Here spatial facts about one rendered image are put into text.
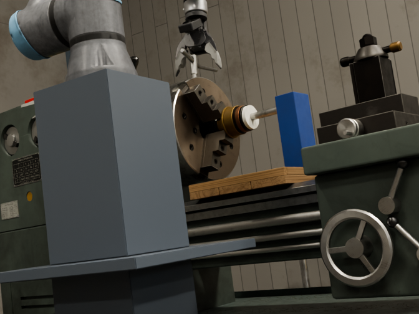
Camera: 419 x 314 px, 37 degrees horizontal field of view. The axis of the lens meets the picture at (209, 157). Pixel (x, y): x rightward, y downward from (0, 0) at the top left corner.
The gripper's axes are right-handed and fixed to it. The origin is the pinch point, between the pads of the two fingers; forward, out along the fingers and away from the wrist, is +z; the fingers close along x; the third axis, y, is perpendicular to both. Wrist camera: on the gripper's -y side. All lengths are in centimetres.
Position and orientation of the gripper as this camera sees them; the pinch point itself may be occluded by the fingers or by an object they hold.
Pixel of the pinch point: (197, 72)
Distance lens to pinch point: 197.3
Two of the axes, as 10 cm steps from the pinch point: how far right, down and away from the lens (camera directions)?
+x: -9.5, 1.2, 3.0
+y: 3.2, 1.8, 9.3
